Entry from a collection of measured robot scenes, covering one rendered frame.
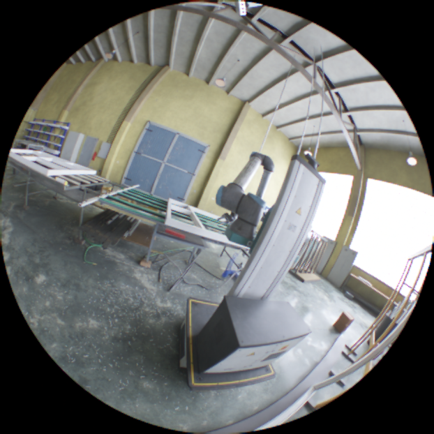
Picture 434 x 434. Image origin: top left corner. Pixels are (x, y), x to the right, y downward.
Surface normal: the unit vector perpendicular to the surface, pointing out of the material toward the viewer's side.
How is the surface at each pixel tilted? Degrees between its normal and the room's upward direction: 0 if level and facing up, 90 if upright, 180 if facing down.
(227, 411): 0
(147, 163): 90
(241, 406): 0
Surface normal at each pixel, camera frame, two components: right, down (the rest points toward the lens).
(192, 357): 0.40, -0.91
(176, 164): 0.32, 0.27
